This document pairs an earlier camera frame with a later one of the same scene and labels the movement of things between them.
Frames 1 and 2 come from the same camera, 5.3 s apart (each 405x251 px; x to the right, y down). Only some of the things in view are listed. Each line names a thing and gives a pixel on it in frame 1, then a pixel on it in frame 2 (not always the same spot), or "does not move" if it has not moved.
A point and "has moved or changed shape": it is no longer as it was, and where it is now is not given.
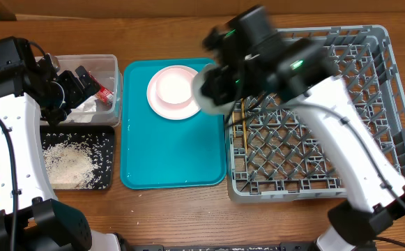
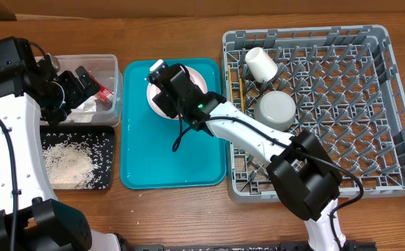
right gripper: x=229 y=93 -> x=169 y=104
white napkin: x=88 y=106 does not move
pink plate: x=170 y=113 does not move
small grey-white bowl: x=205 y=102 has moved or changed shape
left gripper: x=77 y=90 does not move
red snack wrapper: x=104 y=95 does not move
